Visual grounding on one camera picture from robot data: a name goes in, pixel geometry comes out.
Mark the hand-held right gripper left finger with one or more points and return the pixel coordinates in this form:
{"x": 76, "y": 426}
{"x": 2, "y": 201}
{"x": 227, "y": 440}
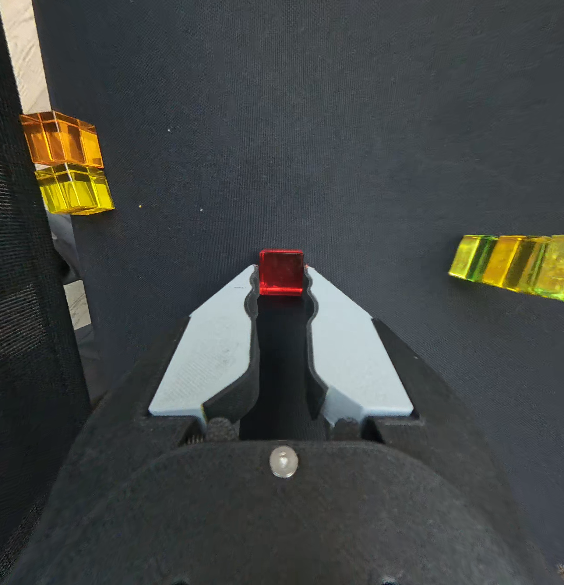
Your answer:
{"x": 209, "y": 361}

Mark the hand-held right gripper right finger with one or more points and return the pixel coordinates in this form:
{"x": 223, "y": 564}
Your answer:
{"x": 355, "y": 361}

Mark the red transparent cube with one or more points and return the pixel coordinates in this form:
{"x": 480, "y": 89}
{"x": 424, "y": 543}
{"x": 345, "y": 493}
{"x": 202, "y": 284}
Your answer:
{"x": 281, "y": 272}

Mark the green transparent cube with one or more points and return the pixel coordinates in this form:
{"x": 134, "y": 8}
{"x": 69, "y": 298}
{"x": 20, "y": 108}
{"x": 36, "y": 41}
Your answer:
{"x": 467, "y": 258}
{"x": 558, "y": 269}

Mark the yellow transparent cube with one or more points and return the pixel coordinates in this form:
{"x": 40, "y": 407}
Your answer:
{"x": 76, "y": 189}
{"x": 508, "y": 263}

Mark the orange transparent cube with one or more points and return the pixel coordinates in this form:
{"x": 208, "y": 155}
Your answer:
{"x": 62, "y": 139}

